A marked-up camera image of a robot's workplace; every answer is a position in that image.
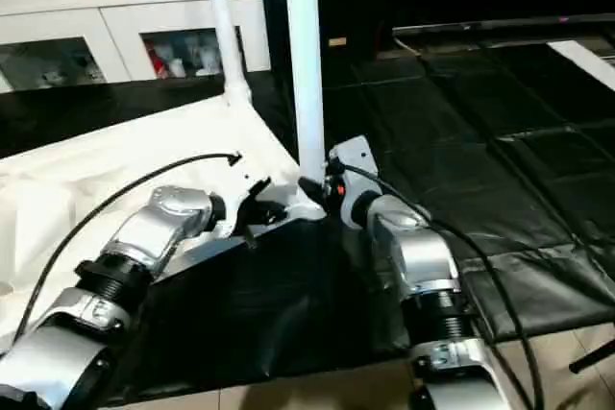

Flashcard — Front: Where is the white plastic table leg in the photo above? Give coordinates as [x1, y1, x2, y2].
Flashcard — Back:
[200, 0, 255, 109]
[282, 0, 328, 190]

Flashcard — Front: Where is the black work mat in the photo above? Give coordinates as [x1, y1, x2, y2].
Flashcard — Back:
[0, 31, 615, 397]

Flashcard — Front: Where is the dark metal rail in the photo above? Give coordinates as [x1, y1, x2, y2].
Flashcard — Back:
[392, 12, 615, 38]

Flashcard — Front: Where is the white glass-door cabinet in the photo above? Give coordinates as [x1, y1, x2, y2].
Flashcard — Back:
[0, 0, 272, 94]

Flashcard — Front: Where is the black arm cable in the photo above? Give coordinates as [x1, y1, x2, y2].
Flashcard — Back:
[338, 166, 547, 410]
[0, 151, 243, 344]

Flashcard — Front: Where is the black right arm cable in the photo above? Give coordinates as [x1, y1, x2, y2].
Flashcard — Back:
[338, 166, 547, 410]

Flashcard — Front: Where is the red bottle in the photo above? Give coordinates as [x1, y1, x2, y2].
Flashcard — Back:
[151, 41, 168, 80]

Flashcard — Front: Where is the black tripod stand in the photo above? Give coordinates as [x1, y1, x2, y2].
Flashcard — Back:
[569, 343, 615, 374]

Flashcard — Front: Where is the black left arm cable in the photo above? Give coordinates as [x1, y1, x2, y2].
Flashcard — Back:
[0, 151, 243, 344]

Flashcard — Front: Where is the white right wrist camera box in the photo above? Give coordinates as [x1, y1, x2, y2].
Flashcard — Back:
[328, 135, 378, 198]

